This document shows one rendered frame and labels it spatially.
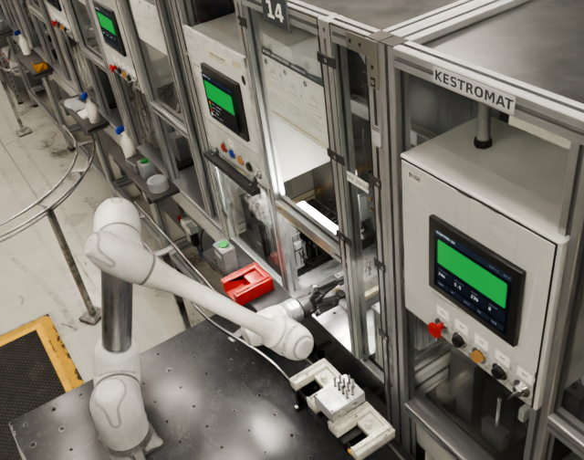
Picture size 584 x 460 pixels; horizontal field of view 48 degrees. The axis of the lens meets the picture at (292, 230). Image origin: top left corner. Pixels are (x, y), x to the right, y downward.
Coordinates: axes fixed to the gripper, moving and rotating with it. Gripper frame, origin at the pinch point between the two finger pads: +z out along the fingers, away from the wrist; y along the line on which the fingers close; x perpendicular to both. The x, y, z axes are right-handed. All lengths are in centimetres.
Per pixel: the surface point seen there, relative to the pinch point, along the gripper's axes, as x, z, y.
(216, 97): 41, -20, 63
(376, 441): -49, -26, -14
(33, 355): 159, -101, -105
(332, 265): 21.5, 8.8, -9.1
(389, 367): -37.8, -12.5, -0.5
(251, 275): 33.0, -20.6, -6.5
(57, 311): 188, -79, -105
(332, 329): -6.4, -11.4, -10.0
